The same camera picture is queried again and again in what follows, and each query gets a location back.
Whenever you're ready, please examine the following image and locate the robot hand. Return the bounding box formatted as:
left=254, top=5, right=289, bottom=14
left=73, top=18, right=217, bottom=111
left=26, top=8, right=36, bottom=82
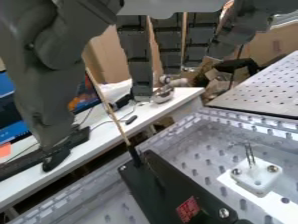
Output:
left=0, top=0, right=298, bottom=173

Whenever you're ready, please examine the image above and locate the cardboard box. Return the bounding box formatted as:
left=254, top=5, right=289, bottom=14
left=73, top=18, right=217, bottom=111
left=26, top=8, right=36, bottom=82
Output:
left=81, top=24, right=134, bottom=85
left=247, top=23, right=298, bottom=68

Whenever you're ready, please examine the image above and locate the computer screen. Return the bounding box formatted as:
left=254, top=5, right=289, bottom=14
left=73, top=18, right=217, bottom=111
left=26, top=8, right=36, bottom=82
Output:
left=0, top=69, right=104, bottom=145

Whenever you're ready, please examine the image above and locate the thin stick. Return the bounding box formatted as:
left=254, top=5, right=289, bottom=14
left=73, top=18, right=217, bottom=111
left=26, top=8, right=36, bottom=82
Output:
left=84, top=66, right=144, bottom=168

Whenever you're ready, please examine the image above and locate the white desk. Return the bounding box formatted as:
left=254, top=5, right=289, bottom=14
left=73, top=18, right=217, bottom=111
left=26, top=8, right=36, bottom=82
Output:
left=0, top=84, right=207, bottom=214

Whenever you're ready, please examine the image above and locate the black keyboard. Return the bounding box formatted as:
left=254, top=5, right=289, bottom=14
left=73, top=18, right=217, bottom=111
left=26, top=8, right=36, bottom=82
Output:
left=0, top=125, right=93, bottom=183

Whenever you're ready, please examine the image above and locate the black plate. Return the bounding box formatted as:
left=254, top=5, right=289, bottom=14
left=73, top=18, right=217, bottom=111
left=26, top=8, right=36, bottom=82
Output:
left=117, top=149, right=255, bottom=224

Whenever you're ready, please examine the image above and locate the small white square block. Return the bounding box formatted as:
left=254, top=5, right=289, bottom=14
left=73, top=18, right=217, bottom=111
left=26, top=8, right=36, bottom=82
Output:
left=229, top=156, right=283, bottom=198

